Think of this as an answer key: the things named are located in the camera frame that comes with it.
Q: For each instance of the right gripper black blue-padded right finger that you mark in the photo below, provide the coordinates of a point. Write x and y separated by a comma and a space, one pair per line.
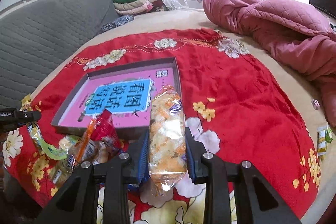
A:
256, 201

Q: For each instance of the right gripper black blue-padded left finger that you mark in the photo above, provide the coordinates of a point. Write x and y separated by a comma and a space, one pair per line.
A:
77, 200

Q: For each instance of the green yellow snack packet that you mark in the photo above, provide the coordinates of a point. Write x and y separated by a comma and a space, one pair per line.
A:
55, 153

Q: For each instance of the orange edged peanut bag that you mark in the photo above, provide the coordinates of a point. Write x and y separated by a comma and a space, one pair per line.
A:
87, 149

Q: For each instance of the red snack packet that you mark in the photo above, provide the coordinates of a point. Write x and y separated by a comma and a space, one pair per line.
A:
106, 132

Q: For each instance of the clear bag rice crackers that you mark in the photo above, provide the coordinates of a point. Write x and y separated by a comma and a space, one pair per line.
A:
167, 147

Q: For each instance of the grey quilted headboard cover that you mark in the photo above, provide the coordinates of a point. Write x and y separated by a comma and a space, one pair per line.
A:
37, 38

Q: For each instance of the red floral cloth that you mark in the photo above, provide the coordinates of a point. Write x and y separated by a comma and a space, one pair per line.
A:
32, 168

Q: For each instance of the small green yellow packet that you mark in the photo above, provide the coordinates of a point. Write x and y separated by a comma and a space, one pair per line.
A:
325, 137

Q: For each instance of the small pink candy wrapper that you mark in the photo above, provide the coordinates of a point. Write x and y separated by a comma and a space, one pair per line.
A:
315, 104

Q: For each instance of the grey box with pink book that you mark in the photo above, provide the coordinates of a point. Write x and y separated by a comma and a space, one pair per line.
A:
125, 90

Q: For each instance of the blue patterned pillow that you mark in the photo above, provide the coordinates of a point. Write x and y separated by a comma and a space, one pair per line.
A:
122, 20

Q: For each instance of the pink quilted blanket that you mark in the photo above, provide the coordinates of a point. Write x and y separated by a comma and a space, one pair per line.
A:
294, 33

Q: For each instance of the stack of folded clothes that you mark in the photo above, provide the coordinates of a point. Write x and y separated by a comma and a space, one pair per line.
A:
138, 7

